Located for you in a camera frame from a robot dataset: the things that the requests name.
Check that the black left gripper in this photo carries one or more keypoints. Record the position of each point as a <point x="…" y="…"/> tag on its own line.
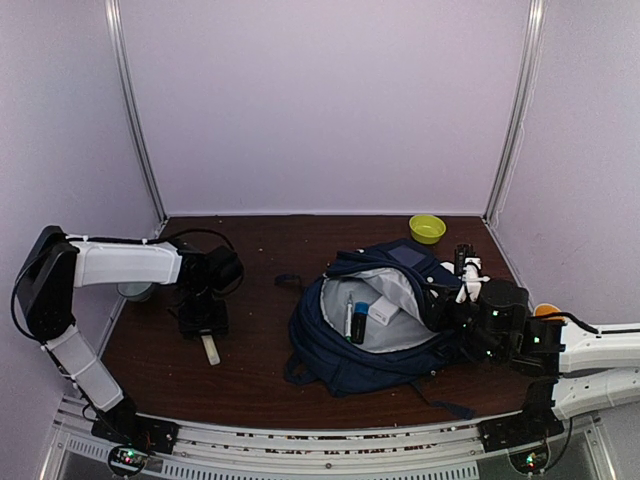
<point x="218" y="326"/>

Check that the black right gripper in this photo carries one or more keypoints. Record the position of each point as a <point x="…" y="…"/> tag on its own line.
<point x="437" y="310"/>

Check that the pale yellow eraser stick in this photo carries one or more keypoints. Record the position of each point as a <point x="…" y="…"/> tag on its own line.
<point x="211" y="350"/>

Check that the navy blue student backpack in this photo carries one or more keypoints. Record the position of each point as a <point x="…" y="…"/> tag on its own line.
<point x="403" y="352"/>

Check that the white power adapter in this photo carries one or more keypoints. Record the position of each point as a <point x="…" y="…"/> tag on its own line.
<point x="382" y="311"/>

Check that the blue cap black marker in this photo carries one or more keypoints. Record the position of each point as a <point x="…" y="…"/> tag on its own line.
<point x="358" y="322"/>

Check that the white marker pen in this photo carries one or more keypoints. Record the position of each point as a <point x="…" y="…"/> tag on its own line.
<point x="348" y="317"/>

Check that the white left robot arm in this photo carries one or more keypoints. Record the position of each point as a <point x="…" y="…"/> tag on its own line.
<point x="61" y="272"/>

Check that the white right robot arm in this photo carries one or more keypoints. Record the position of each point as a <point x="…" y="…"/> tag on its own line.
<point x="577" y="368"/>

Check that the pale green ceramic bowl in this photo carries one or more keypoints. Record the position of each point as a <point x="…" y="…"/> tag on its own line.
<point x="135" y="292"/>

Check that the lime green bowl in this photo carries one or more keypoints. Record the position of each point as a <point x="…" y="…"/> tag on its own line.
<point x="427" y="229"/>

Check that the patterned mug orange inside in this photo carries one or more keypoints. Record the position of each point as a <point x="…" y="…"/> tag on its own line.
<point x="545" y="309"/>

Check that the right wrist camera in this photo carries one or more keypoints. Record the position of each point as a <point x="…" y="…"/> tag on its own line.
<point x="467" y="266"/>

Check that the front aluminium rail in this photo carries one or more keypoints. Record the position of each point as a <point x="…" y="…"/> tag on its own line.
<point x="450" y="450"/>

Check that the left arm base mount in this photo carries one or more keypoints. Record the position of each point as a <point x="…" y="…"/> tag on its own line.
<point x="145" y="435"/>

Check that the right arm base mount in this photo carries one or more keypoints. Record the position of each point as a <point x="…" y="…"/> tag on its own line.
<point x="535" y="422"/>

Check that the right aluminium frame post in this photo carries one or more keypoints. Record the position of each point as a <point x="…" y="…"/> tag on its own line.
<point x="523" y="94"/>

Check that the aluminium frame post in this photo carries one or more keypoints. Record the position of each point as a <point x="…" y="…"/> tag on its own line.
<point x="523" y="94"/>
<point x="117" y="36"/>

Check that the left aluminium frame post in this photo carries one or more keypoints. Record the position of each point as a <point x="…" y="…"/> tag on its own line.
<point x="117" y="36"/>

